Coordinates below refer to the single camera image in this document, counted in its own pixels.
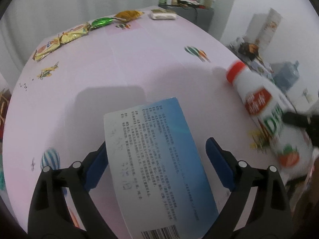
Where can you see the green candy wrapper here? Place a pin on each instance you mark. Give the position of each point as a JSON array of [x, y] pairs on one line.
[[101, 23]]

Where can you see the orange snack packet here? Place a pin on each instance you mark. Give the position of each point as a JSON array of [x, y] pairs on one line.
[[129, 15]]

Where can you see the large blue water jug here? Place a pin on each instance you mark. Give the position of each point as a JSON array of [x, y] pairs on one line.
[[286, 76]]

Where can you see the blue white carton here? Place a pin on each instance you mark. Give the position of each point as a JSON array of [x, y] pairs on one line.
[[159, 159]]

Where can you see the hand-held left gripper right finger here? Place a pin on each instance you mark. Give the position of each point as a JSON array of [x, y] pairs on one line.
[[220, 166]]

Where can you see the yellow biscuit packet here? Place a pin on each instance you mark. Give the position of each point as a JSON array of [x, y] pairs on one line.
[[47, 49], [74, 33]]

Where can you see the white bottle red cap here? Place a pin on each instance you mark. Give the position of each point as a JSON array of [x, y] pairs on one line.
[[251, 84]]

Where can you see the wall socket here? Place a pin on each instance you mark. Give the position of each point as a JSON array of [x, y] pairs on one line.
[[308, 95]]

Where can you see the black snack bag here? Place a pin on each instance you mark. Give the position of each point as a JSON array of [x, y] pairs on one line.
[[248, 49]]

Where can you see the grey cabinet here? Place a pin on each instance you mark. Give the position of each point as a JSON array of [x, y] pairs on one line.
[[204, 17]]

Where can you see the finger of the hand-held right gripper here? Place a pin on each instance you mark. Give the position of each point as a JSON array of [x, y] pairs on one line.
[[296, 120]]

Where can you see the printed carton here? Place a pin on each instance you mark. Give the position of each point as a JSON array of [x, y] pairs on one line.
[[261, 67]]

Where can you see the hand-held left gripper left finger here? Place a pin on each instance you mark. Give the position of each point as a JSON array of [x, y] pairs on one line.
[[96, 169]]

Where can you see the white tissue pack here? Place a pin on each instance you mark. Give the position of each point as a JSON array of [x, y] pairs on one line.
[[163, 15]]

